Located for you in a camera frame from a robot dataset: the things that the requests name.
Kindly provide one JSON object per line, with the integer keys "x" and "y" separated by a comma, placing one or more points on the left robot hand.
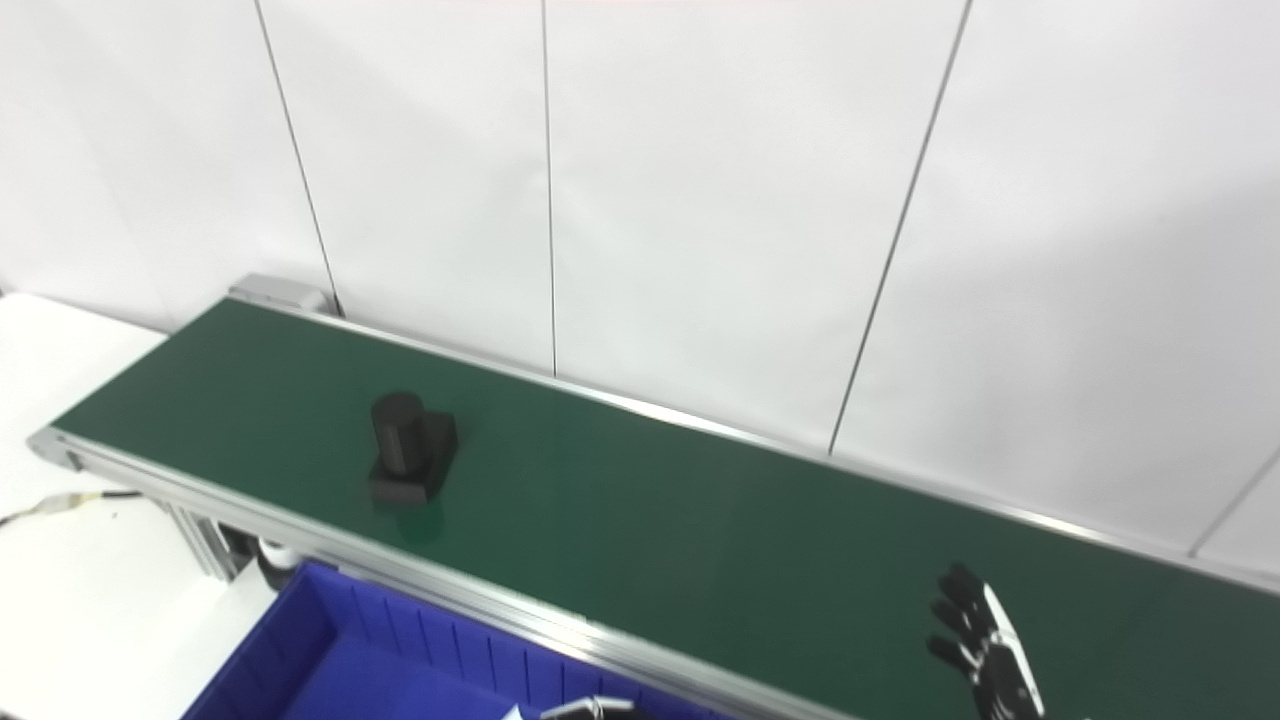
{"x": 590, "y": 710}

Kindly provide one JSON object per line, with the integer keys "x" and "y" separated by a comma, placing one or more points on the blue bin with white parts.
{"x": 380, "y": 670}

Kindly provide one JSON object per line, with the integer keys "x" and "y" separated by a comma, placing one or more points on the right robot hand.
{"x": 995, "y": 660}

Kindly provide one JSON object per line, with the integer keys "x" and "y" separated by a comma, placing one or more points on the black cylinder block part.
{"x": 410, "y": 450}

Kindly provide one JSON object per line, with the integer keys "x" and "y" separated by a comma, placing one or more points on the green conveyor belt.
{"x": 700, "y": 530}
{"x": 450, "y": 592}

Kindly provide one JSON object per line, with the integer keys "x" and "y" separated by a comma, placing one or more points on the white round object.
{"x": 273, "y": 550}

